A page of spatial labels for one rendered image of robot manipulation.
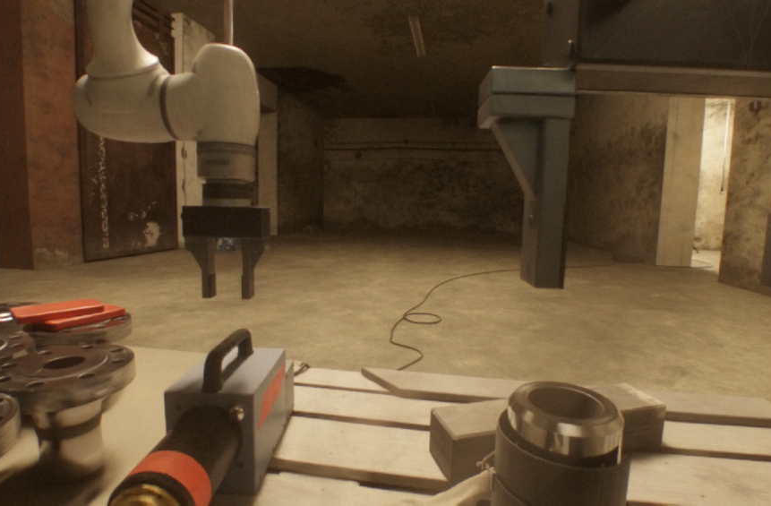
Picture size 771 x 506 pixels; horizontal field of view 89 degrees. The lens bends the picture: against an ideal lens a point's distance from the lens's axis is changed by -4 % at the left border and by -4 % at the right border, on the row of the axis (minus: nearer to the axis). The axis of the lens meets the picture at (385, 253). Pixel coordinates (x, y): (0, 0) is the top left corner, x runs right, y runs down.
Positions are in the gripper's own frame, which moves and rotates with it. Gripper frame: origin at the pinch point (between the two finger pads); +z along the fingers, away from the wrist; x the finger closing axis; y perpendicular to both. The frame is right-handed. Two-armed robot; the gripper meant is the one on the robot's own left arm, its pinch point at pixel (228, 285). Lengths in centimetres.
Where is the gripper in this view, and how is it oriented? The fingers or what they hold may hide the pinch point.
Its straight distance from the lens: 73.3
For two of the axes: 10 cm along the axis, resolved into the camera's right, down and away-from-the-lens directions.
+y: 0.1, 1.1, -9.9
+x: 10.0, 0.2, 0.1
